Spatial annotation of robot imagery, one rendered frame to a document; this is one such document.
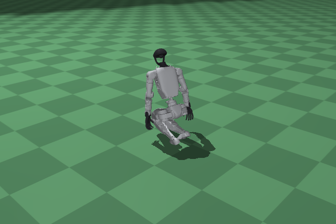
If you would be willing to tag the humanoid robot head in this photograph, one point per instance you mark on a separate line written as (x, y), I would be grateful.
(160, 53)

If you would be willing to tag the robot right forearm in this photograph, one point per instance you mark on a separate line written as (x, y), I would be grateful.
(186, 99)

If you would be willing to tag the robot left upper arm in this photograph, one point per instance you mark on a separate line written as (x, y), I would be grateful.
(149, 83)

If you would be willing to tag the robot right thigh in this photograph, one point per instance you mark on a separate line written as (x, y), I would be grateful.
(184, 108)

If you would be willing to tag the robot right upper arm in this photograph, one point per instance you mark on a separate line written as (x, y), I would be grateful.
(181, 80)

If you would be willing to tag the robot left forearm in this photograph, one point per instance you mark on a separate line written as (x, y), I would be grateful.
(148, 104)

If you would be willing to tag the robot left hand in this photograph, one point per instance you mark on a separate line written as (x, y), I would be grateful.
(147, 121)

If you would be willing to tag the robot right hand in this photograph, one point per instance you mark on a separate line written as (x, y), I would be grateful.
(190, 113)

